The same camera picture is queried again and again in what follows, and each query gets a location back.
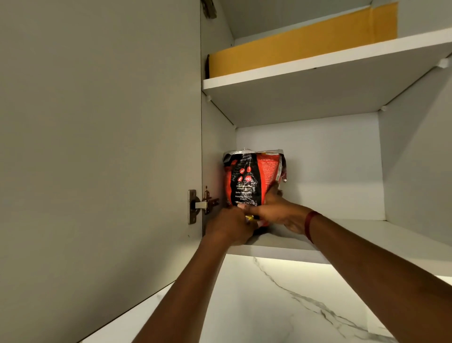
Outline person's left hand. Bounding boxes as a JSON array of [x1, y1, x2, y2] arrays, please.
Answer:
[[205, 207, 258, 246]]

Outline person's right hand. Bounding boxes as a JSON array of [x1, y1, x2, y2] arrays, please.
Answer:
[[237, 181, 313, 235]]

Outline red and black foil bag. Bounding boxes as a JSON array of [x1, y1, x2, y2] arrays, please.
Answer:
[[223, 149, 287, 235]]

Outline person's right forearm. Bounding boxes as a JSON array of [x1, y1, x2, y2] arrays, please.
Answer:
[[310, 213, 452, 343]]

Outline person's left forearm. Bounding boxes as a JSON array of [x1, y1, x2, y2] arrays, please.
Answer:
[[132, 235, 248, 343]]

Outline red thread wristband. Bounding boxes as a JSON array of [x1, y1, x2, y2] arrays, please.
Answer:
[[304, 211, 322, 244]]

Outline white cabinet shelf board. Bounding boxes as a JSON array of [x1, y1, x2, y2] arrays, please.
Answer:
[[202, 28, 452, 128]]

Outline grey cabinet door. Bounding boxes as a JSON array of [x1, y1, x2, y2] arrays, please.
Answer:
[[0, 0, 203, 343]]

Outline dark metal cabinet hinge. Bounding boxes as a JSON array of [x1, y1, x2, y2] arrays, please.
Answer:
[[201, 0, 217, 20]]

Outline white wall cabinet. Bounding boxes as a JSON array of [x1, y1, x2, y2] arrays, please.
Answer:
[[200, 0, 452, 278]]

